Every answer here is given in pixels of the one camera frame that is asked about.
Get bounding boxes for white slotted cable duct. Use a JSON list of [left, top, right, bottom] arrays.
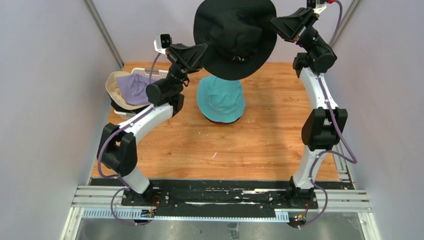
[[82, 207, 290, 223]]

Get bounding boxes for maroon bucket hat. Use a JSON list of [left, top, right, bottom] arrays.
[[204, 116, 240, 125]]

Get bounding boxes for teal bucket hat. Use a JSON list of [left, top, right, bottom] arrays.
[[196, 75, 246, 122]]

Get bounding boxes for beige bucket hat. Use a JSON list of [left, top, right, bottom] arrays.
[[193, 0, 277, 81]]

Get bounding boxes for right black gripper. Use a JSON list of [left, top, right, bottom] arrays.
[[269, 7, 326, 53]]

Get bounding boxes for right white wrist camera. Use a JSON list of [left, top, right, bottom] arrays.
[[306, 0, 328, 15]]

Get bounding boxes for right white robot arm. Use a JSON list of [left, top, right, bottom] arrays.
[[271, 0, 348, 209]]

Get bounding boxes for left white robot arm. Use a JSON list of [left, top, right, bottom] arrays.
[[97, 43, 208, 207]]

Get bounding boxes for cream straw-coloured bucket hat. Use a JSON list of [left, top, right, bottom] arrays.
[[105, 71, 149, 113]]

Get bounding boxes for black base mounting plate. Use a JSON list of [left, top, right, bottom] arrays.
[[113, 179, 319, 218]]

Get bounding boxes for white perforated plastic basket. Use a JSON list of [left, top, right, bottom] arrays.
[[111, 67, 168, 120]]

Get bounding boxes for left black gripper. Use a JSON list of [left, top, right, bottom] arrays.
[[165, 44, 209, 96]]

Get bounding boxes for lavender bucket hat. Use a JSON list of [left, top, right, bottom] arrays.
[[116, 73, 154, 106]]

